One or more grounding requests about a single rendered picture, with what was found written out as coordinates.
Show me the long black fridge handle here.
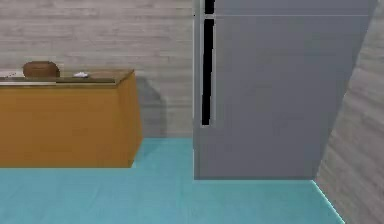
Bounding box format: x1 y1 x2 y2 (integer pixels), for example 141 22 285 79
201 18 215 127

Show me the grey fridge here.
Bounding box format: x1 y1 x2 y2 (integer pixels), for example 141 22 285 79
192 0 380 181

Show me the orange kitchen counter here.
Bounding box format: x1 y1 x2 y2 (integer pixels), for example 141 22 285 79
0 68 144 169

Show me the brown round bowl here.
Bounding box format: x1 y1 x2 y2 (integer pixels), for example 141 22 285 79
22 60 61 79

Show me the short black fridge handle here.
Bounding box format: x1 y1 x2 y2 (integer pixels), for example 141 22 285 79
204 0 216 15

